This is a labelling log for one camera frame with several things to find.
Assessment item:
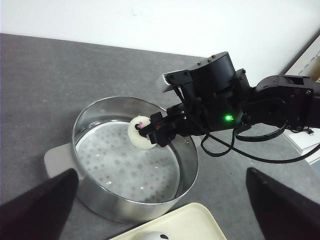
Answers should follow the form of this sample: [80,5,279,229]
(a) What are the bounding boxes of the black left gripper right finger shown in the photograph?
[246,167,320,240]

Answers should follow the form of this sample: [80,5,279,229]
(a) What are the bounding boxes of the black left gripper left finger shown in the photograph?
[0,168,79,240]

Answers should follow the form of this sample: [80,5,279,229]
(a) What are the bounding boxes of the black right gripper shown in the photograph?
[138,51,254,148]

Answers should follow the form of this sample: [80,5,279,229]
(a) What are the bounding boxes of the panda bun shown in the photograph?
[139,231,172,240]
[127,115,156,150]

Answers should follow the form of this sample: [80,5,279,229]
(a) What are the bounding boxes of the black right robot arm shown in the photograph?
[135,52,320,240]

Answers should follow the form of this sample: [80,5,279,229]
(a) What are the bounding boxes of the white perforated steamer liner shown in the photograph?
[76,121,180,203]

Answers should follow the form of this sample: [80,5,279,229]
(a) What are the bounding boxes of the stainless steel steamer pot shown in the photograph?
[44,95,199,224]

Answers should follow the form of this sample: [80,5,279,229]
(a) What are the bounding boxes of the cream plastic tray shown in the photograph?
[112,202,226,240]

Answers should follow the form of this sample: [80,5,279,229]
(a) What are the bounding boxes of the white box at edge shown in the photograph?
[283,37,320,164]

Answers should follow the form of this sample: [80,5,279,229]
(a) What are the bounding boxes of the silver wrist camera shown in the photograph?
[157,69,193,93]

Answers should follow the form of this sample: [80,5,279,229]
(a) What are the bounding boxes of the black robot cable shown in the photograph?
[200,119,320,165]

